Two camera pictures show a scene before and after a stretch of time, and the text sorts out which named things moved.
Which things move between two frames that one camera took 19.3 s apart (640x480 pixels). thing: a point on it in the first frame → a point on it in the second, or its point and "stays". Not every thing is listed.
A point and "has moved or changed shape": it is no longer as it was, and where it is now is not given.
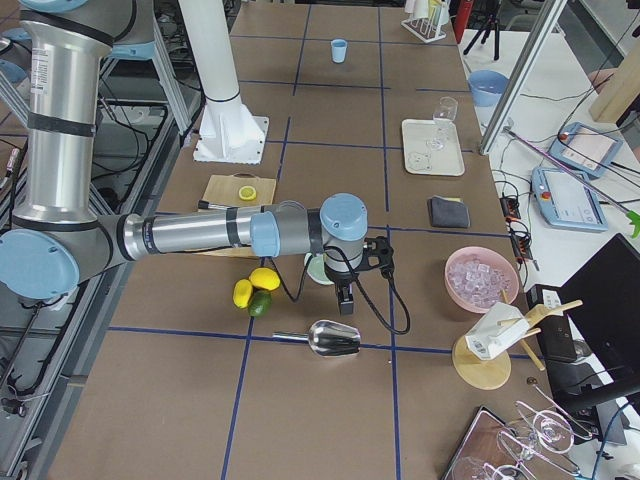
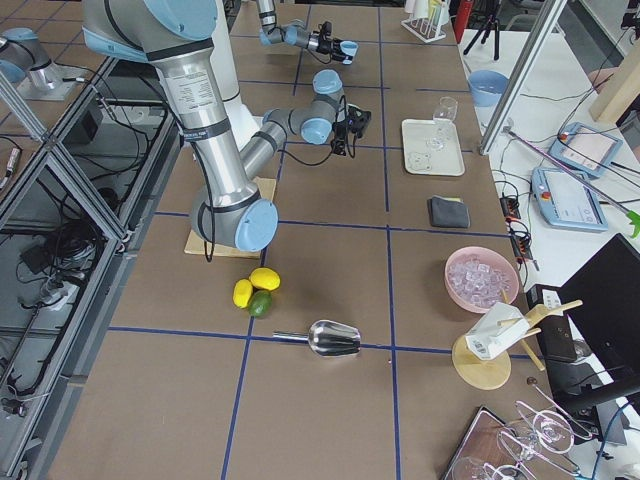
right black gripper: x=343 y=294 → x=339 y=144
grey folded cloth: x=448 y=212 stays
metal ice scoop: x=326 y=338 stays
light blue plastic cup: x=338 y=50 has moved or changed shape
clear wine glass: x=444 y=115 stays
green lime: x=259 y=302 stays
